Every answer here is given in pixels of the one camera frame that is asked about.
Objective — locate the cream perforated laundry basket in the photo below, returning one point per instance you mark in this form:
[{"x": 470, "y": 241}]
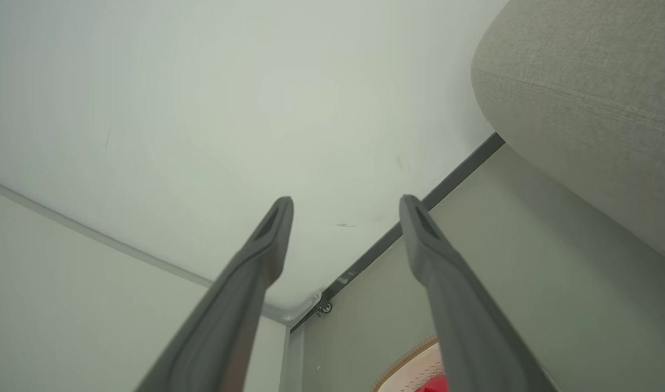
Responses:
[{"x": 411, "y": 370}]

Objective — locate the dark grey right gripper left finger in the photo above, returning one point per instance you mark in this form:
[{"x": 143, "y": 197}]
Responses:
[{"x": 239, "y": 305}]

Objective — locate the red fleece garment white trim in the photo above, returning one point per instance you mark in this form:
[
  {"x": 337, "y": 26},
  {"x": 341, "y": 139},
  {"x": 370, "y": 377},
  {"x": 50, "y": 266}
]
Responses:
[{"x": 433, "y": 386}]

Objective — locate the small black caster wheel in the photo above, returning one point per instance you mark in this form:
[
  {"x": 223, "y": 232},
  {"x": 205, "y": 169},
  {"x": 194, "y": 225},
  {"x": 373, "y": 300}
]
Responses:
[{"x": 325, "y": 308}]

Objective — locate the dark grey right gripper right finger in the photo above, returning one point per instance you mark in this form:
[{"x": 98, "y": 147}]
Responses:
[{"x": 463, "y": 326}]

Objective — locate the grey fabric sofa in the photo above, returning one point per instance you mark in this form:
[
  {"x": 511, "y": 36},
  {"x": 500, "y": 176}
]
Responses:
[{"x": 583, "y": 81}]

